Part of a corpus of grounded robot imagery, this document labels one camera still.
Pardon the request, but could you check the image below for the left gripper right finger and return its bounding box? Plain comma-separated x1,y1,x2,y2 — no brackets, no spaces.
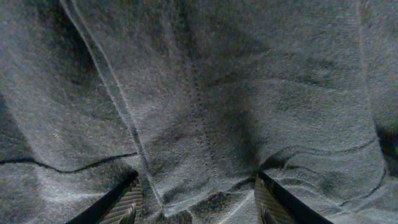
254,172,333,224

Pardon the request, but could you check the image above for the dark green t-shirt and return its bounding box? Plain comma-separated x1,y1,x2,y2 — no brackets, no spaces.
1,1,397,223

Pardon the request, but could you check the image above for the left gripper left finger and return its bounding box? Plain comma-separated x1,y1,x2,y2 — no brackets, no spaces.
66,170,143,224

